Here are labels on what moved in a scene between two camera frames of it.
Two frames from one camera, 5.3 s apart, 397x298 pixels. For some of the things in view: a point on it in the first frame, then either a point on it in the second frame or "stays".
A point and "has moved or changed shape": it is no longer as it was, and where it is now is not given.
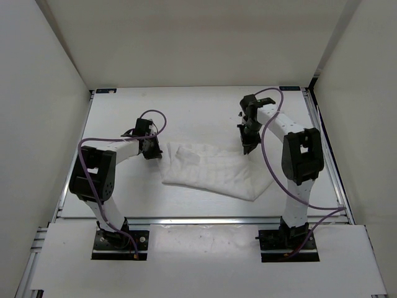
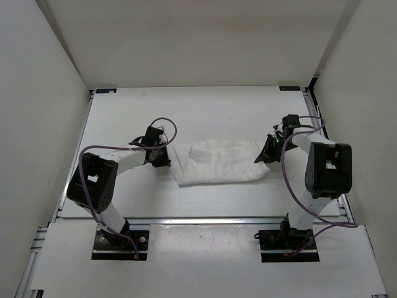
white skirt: [206, 167] has moved or changed shape
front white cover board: [213, 258] stays
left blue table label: [112, 90] stays
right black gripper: [249, 144] → [267, 154]
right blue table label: [289, 88] stays
